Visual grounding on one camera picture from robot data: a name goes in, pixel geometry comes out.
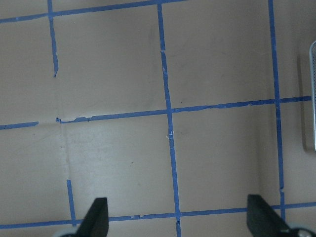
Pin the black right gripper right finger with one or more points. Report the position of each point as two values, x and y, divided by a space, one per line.
263 221

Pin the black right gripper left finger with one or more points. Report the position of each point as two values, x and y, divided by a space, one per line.
96 221

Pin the wire mesh shelf rack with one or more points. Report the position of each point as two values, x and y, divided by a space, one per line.
312 60

